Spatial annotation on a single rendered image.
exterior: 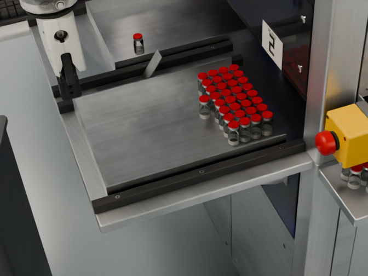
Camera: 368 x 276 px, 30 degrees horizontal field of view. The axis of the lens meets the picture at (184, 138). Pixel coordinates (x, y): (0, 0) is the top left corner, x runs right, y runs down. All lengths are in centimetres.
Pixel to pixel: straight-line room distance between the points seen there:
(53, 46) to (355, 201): 57
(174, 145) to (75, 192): 120
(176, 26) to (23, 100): 140
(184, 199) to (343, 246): 43
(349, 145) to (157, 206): 34
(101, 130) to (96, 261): 97
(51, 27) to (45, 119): 181
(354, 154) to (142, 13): 72
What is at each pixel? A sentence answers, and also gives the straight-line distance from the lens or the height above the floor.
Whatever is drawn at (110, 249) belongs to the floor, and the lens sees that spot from 227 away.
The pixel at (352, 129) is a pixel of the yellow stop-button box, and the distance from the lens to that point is 111.
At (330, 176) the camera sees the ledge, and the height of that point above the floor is 88.
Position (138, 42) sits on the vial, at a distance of 150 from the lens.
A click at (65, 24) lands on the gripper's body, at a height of 124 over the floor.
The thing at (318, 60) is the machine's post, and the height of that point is 110.
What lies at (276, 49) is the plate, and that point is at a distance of 128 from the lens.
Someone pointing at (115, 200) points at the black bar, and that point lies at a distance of 119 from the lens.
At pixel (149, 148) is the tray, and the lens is 129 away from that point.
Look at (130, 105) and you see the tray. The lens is 139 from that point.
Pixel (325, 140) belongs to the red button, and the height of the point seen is 101.
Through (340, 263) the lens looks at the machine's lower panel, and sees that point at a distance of 154.
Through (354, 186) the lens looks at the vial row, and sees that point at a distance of 122.
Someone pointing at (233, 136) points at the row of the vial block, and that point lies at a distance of 127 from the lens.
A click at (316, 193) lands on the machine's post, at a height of 81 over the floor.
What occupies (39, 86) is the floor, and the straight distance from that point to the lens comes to 295.
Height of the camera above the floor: 177
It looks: 43 degrees down
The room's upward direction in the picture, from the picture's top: 4 degrees counter-clockwise
